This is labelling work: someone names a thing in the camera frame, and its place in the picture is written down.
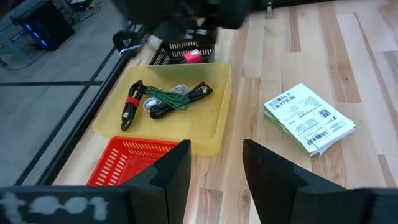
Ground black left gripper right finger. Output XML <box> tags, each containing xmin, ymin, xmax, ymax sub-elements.
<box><xmin>242</xmin><ymin>139</ymin><xmax>349</xmax><ymax>224</ymax></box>

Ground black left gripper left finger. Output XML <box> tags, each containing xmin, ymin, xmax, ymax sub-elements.
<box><xmin>123</xmin><ymin>139</ymin><xmax>192</xmax><ymax>224</ymax></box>

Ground pink wall charger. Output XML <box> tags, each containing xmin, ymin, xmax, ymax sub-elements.
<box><xmin>183</xmin><ymin>49</ymin><xmax>204</xmax><ymax>65</ymax></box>

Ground white green card reader box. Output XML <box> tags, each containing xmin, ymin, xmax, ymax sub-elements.
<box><xmin>263</xmin><ymin>111</ymin><xmax>326</xmax><ymax>158</ymax></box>
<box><xmin>263</xmin><ymin>83</ymin><xmax>358</xmax><ymax>156</ymax></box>

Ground plain black cable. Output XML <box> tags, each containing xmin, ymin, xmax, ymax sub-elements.
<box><xmin>149</xmin><ymin>81</ymin><xmax>215</xmax><ymax>121</ymax></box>

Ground yellow translucent plastic bin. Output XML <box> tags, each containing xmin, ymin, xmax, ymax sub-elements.
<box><xmin>92</xmin><ymin>62</ymin><xmax>233</xmax><ymax>156</ymax></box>

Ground black slotted plastic basket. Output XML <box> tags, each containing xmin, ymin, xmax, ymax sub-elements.
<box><xmin>149</xmin><ymin>39</ymin><xmax>217</xmax><ymax>66</ymax></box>

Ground black lamp clamp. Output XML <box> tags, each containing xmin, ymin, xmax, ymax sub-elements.
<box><xmin>111</xmin><ymin>30</ymin><xmax>142</xmax><ymax>59</ymax></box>

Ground red slotted plastic basket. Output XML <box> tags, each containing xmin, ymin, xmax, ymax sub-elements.
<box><xmin>86</xmin><ymin>136</ymin><xmax>180</xmax><ymax>187</ymax></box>

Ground black computer tower blue lights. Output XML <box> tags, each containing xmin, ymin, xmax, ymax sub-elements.
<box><xmin>11</xmin><ymin>0</ymin><xmax>76</xmax><ymax>51</ymax></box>

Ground white lamp cable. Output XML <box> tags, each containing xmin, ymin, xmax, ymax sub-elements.
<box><xmin>119</xmin><ymin>44</ymin><xmax>143</xmax><ymax>56</ymax></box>

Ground black aluminium table frame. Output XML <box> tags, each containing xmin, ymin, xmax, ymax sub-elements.
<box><xmin>14</xmin><ymin>0</ymin><xmax>338</xmax><ymax>187</ymax></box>

